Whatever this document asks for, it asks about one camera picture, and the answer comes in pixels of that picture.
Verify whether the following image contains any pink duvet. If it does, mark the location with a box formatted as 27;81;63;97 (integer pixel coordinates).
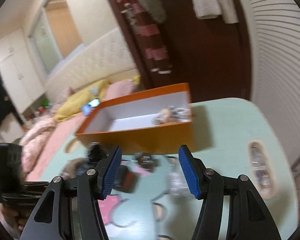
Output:
24;76;140;181

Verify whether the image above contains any small figurine cluster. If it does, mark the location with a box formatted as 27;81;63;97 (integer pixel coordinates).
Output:
152;106;192;125

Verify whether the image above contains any metal keyring ornament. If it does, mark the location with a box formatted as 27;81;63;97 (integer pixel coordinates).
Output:
135;152;156;172

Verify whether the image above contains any person's left hand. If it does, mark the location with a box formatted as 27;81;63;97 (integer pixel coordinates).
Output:
0;205;32;233

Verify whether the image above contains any dark brown wooden door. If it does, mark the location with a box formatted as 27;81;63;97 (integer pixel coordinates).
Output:
108;0;251;102

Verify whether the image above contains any white louvred closet door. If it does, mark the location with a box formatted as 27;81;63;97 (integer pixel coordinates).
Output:
239;0;300;165

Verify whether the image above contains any yellow pillow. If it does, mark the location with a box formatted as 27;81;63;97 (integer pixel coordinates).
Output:
55;79;110;122

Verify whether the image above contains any cream tufted headboard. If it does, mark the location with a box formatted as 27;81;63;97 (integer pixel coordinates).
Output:
45;28;140;101

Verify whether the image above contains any white wardrobe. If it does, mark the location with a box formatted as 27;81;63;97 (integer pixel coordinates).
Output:
0;28;45;113

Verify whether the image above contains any black lace-trimmed cloth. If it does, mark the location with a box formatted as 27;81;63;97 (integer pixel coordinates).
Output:
60;142;107;180

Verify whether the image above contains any window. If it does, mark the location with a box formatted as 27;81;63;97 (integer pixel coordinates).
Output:
29;0;84;76

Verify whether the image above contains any maroon pink striped scarf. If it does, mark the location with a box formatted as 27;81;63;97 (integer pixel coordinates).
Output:
116;0;172;75

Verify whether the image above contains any pink floral blanket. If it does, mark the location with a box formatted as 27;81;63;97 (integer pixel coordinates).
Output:
19;115;56;174

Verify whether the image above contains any orange cardboard box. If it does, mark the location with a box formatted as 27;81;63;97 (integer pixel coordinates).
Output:
75;83;195;154

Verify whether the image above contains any clear plastic wrapper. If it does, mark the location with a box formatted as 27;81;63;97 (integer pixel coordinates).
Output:
167;164;191;197

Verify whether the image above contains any smartphone on bed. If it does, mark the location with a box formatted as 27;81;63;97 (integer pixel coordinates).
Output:
81;98;100;116

